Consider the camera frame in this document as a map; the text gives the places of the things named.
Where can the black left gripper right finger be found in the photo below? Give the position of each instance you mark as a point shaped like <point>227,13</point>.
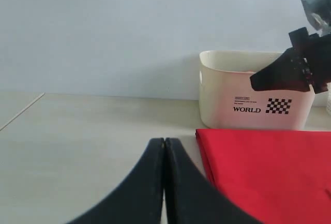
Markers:
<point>190,197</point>

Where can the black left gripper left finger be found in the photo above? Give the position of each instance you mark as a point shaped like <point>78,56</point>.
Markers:
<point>139,197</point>

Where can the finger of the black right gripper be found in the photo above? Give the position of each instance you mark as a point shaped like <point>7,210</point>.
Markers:
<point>288,72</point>

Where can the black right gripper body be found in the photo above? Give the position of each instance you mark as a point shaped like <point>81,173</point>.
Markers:
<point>313,52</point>

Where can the red scalloped tablecloth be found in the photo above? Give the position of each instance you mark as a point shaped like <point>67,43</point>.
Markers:
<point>277,176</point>

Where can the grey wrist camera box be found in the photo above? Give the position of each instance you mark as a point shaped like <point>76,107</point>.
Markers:
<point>318,14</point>

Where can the cream plastic bin WORLD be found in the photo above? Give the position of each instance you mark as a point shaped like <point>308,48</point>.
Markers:
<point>227,100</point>

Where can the white perforated plastic basket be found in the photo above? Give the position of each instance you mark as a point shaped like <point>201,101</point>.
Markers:
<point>328,99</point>

